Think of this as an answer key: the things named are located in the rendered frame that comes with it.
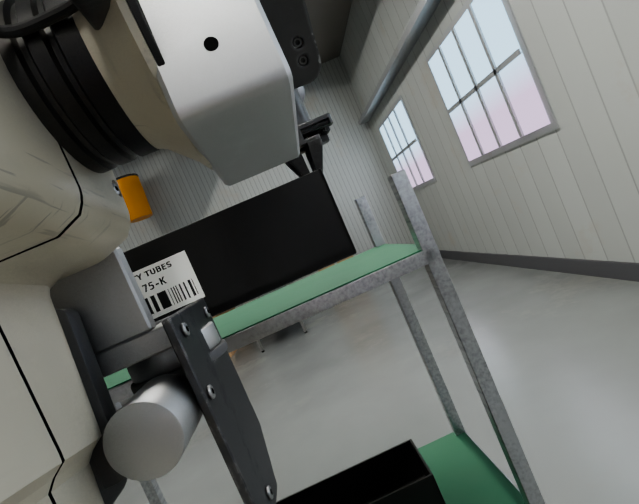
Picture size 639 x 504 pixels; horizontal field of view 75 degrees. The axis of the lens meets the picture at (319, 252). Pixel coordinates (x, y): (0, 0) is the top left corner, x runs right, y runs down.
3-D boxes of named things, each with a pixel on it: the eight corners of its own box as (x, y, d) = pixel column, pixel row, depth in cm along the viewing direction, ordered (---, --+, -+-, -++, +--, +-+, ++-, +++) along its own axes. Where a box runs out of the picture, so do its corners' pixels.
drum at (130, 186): (159, 213, 657) (141, 175, 654) (149, 211, 617) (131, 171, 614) (133, 224, 656) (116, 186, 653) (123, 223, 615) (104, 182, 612)
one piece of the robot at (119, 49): (73, 111, 13) (159, 76, 13) (-41, -175, 14) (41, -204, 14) (190, 202, 26) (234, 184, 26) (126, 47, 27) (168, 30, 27)
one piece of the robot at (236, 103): (294, 74, 16) (187, -159, 17) (175, 123, 16) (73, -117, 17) (301, 159, 26) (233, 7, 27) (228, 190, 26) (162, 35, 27)
